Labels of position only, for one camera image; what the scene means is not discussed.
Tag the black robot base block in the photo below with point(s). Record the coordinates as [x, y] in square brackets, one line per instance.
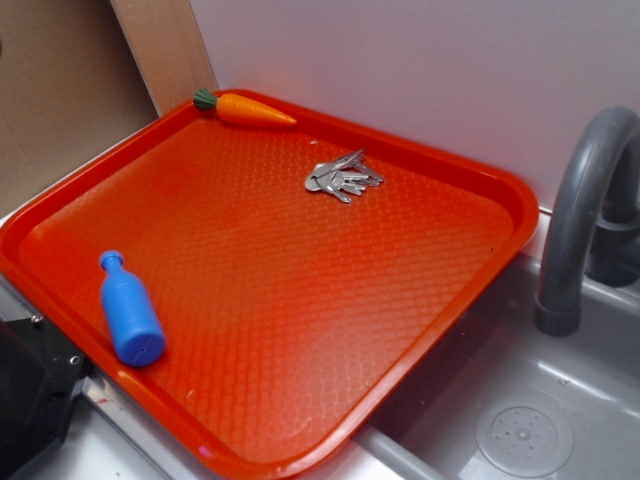
[42, 373]

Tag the silver key bunch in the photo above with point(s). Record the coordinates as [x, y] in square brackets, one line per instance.
[343, 178]

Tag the toy orange carrot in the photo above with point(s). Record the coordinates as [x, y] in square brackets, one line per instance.
[237, 109]

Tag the grey toy faucet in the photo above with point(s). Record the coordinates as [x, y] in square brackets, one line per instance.
[594, 229]

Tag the wooden board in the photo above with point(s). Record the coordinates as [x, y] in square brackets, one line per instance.
[168, 48]

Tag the blue toy bottle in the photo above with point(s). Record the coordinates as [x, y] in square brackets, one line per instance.
[136, 332]

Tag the orange plastic tray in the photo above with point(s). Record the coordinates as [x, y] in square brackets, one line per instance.
[289, 316]

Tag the brown cardboard panel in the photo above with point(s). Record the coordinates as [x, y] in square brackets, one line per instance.
[70, 89]

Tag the grey toy sink basin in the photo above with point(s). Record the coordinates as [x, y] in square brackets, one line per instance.
[498, 399]

